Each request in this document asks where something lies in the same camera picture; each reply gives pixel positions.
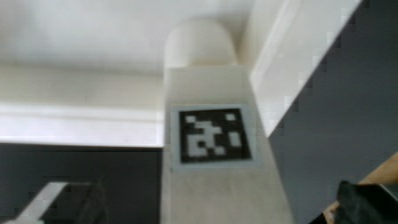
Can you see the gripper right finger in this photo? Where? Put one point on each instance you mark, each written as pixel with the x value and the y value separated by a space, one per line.
pixel 367 204

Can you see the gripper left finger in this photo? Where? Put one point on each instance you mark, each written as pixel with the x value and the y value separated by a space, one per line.
pixel 70 203

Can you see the white leg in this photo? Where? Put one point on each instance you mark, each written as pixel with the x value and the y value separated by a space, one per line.
pixel 221 181

